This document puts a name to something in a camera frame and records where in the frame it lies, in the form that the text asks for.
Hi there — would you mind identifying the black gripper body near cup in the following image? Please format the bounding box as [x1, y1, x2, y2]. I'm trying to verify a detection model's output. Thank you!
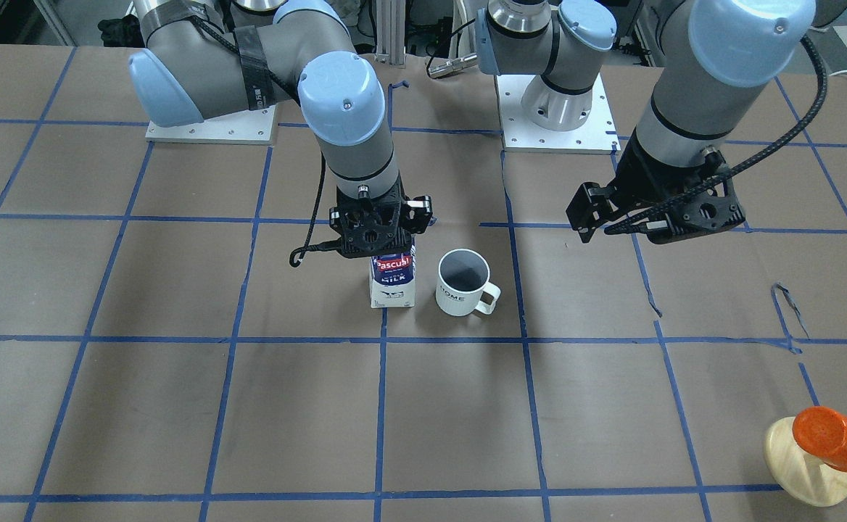
[567, 135, 745, 244]

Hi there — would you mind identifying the black gripper body near milk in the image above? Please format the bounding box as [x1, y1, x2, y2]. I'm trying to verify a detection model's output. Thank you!
[329, 181, 433, 258]

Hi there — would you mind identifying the blue white milk carton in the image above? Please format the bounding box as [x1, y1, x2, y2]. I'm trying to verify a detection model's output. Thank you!
[368, 248, 416, 310]

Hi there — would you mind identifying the white mug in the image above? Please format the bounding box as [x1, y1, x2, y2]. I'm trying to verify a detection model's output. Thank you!
[434, 249, 502, 317]

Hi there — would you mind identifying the grey robot arm with milk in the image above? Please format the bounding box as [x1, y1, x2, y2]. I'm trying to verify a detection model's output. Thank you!
[128, 1, 432, 265]

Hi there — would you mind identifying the grey robot arm with cup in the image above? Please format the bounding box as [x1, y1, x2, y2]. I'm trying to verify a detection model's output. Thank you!
[473, 1, 847, 244]

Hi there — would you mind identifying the orange cup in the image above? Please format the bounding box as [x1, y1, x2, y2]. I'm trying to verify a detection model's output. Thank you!
[792, 406, 847, 473]

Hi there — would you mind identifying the black braided cable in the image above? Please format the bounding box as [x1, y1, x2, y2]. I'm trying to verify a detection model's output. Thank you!
[603, 36, 828, 236]

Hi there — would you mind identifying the black cable on milk gripper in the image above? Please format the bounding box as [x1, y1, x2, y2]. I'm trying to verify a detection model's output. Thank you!
[289, 149, 344, 268]

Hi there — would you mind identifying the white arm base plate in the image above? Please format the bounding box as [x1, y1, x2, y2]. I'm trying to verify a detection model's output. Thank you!
[495, 74, 620, 154]
[145, 106, 277, 146]

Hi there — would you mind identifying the aluminium frame post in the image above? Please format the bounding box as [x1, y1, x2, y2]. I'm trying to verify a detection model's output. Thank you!
[374, 0, 406, 68]

